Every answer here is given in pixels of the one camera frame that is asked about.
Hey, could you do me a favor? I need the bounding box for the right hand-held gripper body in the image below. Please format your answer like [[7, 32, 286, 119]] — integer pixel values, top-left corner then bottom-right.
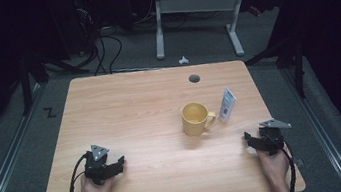
[[257, 115, 297, 158]]

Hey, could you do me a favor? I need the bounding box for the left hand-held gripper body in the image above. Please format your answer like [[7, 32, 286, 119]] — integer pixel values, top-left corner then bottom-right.
[[80, 142, 118, 189]]

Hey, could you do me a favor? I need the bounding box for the white packet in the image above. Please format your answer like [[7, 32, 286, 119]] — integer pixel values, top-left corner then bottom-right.
[[213, 84, 241, 125]]

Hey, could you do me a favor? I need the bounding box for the yellow mug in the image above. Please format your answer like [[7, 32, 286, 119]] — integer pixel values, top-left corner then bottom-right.
[[179, 99, 219, 139]]

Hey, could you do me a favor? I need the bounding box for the person's right hand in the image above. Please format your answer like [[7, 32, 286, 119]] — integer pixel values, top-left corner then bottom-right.
[[255, 143, 296, 188]]

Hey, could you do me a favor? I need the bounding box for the black metal stand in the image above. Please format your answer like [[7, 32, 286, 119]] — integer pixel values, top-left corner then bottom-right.
[[240, 31, 313, 107], [13, 45, 95, 117]]

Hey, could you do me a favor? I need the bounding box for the black table grommet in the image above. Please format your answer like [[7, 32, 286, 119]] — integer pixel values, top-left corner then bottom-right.
[[188, 74, 202, 85]]

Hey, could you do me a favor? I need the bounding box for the white scrap on floor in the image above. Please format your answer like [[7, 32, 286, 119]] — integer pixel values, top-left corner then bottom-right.
[[177, 54, 190, 66]]

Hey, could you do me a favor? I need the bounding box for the white-framed desk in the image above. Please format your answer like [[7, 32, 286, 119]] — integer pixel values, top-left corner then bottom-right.
[[148, 0, 297, 68]]

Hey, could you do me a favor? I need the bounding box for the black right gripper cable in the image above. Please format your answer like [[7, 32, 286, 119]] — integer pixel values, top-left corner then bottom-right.
[[280, 139, 300, 192]]

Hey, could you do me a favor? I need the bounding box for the bundle of black floor cables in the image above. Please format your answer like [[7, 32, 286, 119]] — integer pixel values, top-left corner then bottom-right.
[[74, 0, 128, 79]]

